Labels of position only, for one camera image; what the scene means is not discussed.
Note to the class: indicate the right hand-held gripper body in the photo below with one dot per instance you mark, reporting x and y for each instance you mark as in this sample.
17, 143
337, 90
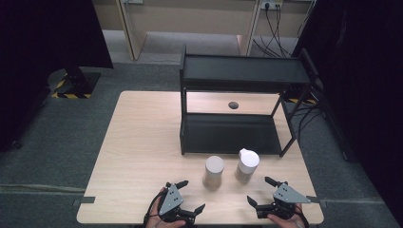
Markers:
285, 196

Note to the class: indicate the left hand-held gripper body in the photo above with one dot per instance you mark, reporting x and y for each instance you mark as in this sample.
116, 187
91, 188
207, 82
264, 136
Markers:
171, 198

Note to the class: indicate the glass jar with spout lid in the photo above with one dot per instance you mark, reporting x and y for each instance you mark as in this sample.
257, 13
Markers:
247, 164

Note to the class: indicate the glass jar with round lid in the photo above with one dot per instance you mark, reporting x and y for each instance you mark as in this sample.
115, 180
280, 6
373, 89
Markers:
214, 172

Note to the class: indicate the black metal shelf rack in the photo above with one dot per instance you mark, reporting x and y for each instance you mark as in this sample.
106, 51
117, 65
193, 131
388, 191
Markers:
234, 133

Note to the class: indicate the person's left hand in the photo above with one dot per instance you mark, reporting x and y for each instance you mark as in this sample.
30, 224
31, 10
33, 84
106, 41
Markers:
155, 217

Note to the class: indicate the person's right hand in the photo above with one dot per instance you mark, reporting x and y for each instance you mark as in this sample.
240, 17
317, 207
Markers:
285, 222

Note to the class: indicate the grey floor tape strip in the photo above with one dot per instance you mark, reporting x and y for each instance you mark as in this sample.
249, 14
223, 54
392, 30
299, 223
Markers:
316, 200
85, 200

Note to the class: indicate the dark round table grommet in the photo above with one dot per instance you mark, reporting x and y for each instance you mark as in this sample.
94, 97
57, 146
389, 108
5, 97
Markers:
233, 105

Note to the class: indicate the black curtain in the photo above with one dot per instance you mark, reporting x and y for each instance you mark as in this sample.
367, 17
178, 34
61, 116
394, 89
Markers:
41, 47
364, 79

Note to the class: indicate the black stand base striped tape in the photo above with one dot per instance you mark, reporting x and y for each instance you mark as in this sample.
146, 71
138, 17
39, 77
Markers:
76, 84

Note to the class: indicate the white wall power strip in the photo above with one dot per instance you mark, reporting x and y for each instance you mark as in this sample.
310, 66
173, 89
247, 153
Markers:
272, 3

